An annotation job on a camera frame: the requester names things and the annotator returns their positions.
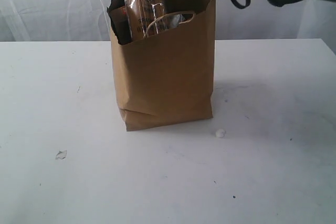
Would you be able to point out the brown paper shopping bag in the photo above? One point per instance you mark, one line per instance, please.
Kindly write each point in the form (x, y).
(168, 78)

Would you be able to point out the small white blue salt pack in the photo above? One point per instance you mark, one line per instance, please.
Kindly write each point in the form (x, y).
(173, 21)

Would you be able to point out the brown pouch with orange label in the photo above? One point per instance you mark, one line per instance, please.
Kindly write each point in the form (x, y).
(120, 24)

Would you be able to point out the spaghetti packet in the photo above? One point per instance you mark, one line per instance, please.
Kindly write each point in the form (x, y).
(145, 18)

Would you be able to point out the small clear plastic scrap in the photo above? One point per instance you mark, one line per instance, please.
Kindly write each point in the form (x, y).
(61, 155)

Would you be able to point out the white curtain backdrop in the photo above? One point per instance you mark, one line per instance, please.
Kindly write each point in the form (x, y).
(80, 20)

